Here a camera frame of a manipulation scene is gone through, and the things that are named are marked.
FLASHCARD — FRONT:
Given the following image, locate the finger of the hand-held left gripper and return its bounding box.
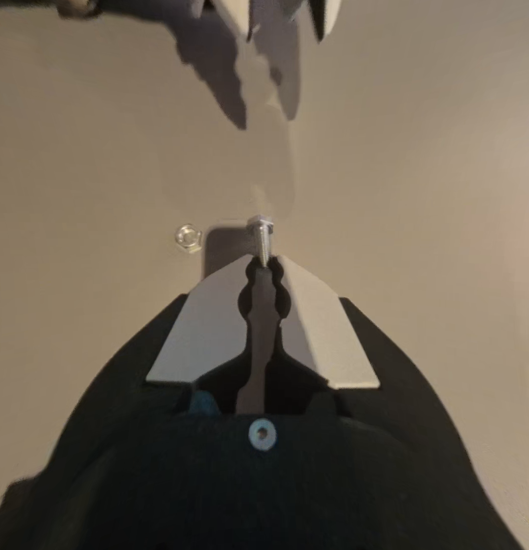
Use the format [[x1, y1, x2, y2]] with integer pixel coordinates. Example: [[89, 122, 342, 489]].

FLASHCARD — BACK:
[[307, 0, 346, 44], [201, 0, 260, 42]]

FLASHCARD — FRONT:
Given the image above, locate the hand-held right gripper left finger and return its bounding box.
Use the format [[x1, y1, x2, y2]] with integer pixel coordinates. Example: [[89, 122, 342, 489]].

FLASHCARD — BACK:
[[145, 254, 265, 384]]

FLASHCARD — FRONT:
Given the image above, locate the silver hex nut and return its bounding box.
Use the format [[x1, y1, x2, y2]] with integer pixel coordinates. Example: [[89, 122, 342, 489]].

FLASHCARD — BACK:
[[175, 223, 203, 254]]

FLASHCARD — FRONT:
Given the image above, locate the silver hex bolt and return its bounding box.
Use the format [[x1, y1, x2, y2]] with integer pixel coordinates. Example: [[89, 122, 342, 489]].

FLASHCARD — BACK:
[[246, 216, 277, 268]]

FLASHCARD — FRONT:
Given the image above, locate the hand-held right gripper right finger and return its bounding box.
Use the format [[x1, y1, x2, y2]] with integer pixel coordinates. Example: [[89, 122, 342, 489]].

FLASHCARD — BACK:
[[268, 254, 382, 391]]

